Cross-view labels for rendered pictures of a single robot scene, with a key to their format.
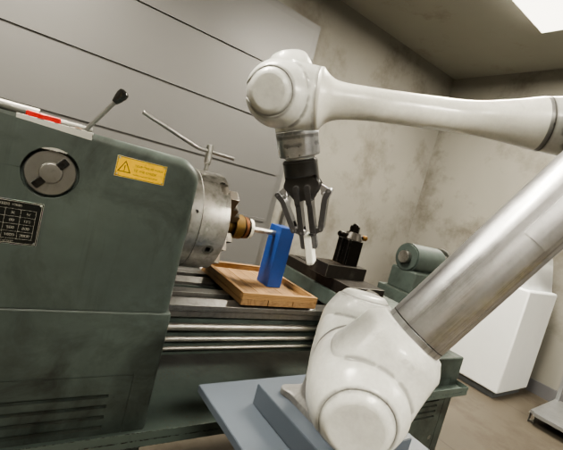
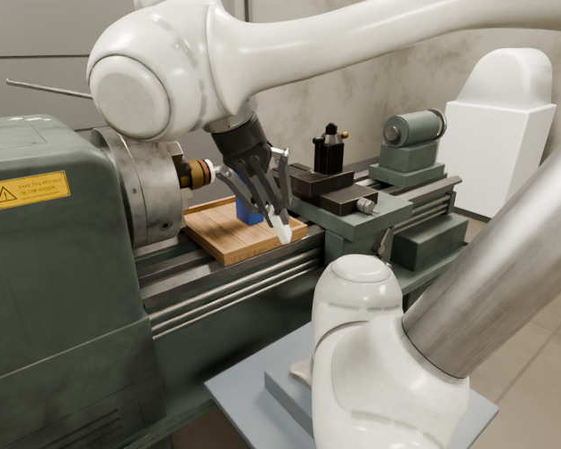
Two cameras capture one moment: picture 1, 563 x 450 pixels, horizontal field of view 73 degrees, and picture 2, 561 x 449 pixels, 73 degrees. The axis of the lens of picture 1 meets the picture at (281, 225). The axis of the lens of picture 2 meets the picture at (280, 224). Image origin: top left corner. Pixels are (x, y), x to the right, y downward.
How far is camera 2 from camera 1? 0.31 m
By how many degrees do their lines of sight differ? 21
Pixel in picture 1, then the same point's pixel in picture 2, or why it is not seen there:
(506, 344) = (506, 172)
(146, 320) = (124, 335)
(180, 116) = (90, 12)
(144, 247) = (84, 271)
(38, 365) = (28, 421)
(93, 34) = not seen: outside the picture
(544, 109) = not seen: outside the picture
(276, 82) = (133, 87)
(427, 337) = (451, 369)
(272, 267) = not seen: hidden behind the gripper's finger
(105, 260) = (42, 303)
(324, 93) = (227, 64)
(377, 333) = (386, 378)
